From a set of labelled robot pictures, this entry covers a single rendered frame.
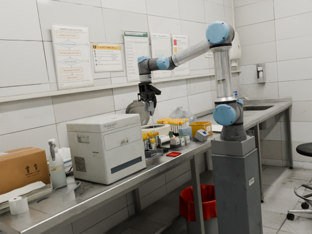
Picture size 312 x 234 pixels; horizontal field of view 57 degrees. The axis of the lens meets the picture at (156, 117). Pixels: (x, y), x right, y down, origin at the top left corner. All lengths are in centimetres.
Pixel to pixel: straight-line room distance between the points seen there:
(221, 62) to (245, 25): 270
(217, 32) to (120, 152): 77
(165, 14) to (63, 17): 115
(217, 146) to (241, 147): 14
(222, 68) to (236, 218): 86
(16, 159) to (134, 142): 57
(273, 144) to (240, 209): 253
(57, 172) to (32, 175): 13
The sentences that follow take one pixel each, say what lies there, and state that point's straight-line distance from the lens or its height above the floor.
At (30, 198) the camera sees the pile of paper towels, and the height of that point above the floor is 89.
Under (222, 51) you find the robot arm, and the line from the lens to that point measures 155.
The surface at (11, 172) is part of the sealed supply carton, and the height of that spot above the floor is 99.
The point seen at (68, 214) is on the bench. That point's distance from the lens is 126.
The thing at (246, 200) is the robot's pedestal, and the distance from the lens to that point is 174.
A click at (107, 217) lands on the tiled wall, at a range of 235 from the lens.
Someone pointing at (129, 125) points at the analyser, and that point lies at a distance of 148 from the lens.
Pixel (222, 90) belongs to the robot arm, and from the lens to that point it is 155.
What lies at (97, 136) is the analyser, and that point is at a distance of 138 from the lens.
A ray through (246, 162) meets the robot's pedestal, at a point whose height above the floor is 84.
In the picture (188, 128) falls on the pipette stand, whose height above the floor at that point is 96.
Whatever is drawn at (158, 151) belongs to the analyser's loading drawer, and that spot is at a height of 92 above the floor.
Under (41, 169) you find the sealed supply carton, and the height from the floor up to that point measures 96.
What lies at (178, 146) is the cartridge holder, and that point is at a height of 89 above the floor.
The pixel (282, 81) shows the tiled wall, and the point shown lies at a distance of 407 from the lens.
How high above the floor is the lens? 134
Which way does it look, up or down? 7 degrees down
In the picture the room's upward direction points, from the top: 6 degrees counter-clockwise
